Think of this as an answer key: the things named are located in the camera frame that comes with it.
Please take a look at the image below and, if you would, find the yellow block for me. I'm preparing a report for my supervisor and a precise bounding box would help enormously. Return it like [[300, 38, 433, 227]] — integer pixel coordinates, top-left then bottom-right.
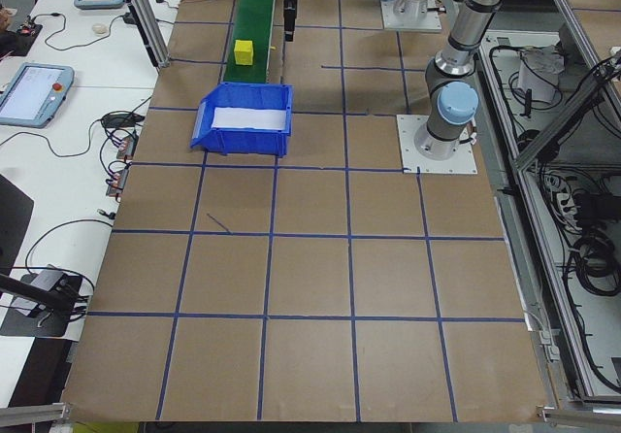
[[233, 39, 255, 67]]

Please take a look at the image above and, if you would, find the green conveyor belt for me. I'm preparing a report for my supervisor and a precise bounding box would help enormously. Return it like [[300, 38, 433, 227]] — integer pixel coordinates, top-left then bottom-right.
[[223, 0, 278, 85]]

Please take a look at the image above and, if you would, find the white bin liner sheet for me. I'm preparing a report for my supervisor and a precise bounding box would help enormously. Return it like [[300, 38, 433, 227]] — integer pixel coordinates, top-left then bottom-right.
[[212, 106, 287, 131]]

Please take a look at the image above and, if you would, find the blue plastic bin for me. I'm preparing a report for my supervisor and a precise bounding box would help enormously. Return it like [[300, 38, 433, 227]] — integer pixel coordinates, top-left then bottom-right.
[[188, 82, 295, 156]]

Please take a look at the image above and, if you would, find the small brown circuit board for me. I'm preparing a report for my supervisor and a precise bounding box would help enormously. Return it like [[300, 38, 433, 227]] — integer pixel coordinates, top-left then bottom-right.
[[118, 134, 139, 167], [106, 165, 131, 201]]

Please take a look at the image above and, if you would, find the white desk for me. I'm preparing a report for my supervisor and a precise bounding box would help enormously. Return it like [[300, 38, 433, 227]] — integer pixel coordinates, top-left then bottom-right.
[[0, 0, 193, 405]]

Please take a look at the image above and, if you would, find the teach pendant with red button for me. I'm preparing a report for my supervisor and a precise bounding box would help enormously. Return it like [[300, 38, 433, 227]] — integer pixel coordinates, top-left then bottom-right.
[[0, 62, 76, 128]]

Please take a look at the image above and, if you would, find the black electronics device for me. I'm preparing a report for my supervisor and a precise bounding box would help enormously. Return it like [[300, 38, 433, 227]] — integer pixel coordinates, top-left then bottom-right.
[[0, 22, 44, 58]]

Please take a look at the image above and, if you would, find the white power strip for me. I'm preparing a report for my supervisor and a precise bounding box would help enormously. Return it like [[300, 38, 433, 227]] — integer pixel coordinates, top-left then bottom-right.
[[545, 173, 583, 230]]

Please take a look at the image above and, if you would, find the black flat panel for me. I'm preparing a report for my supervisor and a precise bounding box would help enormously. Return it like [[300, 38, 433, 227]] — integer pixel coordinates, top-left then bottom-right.
[[0, 173, 36, 279]]

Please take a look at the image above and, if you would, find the black power brick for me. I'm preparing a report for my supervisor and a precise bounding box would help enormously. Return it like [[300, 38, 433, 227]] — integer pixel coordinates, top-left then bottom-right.
[[574, 192, 612, 230]]

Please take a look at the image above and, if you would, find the grey box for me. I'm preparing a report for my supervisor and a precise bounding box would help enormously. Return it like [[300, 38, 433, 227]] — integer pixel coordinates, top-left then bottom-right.
[[29, 264, 66, 289]]

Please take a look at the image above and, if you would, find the black stand pole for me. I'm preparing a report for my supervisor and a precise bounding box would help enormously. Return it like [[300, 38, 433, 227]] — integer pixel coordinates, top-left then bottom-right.
[[0, 273, 79, 314]]

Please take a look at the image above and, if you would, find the short aluminium profile bar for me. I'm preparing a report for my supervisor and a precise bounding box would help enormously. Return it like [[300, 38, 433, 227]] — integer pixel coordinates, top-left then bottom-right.
[[0, 402, 74, 433], [536, 403, 621, 424]]

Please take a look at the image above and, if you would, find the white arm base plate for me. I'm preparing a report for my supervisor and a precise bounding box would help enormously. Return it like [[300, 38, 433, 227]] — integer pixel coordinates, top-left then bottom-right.
[[396, 114, 479, 176], [379, 0, 443, 33]]

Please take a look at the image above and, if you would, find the aluminium profile post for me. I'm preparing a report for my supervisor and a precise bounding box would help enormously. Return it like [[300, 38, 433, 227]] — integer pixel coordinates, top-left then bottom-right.
[[110, 0, 171, 69]]

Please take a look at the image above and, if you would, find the black cable adapter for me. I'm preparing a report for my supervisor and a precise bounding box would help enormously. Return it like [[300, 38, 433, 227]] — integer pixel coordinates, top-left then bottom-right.
[[100, 114, 147, 129]]

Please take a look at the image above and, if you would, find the V-shaped metal bar frame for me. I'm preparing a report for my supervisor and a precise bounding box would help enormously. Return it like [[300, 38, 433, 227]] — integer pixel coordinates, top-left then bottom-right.
[[477, 0, 621, 405]]

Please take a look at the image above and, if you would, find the black coiled cable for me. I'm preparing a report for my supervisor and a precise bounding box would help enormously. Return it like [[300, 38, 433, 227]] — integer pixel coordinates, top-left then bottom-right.
[[557, 231, 621, 298]]

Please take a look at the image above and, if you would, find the black stand base plate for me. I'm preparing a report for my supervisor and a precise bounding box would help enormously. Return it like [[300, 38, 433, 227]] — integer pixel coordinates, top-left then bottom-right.
[[0, 272, 83, 338]]

